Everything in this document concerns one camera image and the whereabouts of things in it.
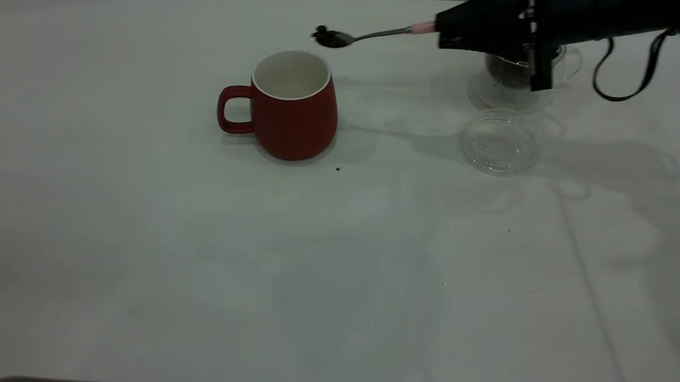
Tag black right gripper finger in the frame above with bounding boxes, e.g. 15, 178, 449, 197
434, 0, 533, 42
437, 17, 533, 58

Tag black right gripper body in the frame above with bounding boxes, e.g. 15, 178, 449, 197
523, 0, 612, 97

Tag metal spoon with pink handle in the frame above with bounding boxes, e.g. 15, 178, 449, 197
311, 12, 439, 57

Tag red ceramic mug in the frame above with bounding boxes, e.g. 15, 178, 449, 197
214, 45, 344, 165

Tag dark coffee beans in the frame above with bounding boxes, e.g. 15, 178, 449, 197
486, 53, 534, 89

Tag clear glass saucer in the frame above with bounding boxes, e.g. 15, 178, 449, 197
465, 65, 558, 119
457, 106, 545, 179

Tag clear glass cup with handle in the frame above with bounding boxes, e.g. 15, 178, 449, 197
483, 38, 584, 96

